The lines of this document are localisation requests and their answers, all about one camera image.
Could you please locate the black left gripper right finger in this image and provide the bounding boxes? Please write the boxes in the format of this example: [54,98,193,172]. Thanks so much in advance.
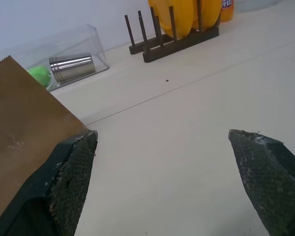
[228,129,295,236]

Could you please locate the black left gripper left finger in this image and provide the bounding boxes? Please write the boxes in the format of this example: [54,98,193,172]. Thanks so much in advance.
[0,130,98,236]

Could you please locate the brown paper bag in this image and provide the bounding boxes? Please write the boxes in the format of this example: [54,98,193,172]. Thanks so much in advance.
[0,55,89,228]

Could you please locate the green plastic ball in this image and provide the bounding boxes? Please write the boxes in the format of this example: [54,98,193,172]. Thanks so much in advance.
[27,66,52,87]

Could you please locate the stainless steel cup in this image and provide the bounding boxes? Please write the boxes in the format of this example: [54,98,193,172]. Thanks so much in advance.
[49,53,96,82]

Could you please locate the clear plastic box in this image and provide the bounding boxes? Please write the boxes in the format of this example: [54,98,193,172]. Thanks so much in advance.
[0,24,110,92]

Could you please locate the dark wooden plate rack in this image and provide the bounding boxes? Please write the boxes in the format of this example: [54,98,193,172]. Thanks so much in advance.
[124,0,220,63]

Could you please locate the orange soda bottle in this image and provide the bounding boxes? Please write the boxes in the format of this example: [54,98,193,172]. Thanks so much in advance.
[220,0,235,23]

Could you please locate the yellow plastic plate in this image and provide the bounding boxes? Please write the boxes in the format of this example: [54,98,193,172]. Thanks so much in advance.
[147,0,195,39]
[191,0,222,30]

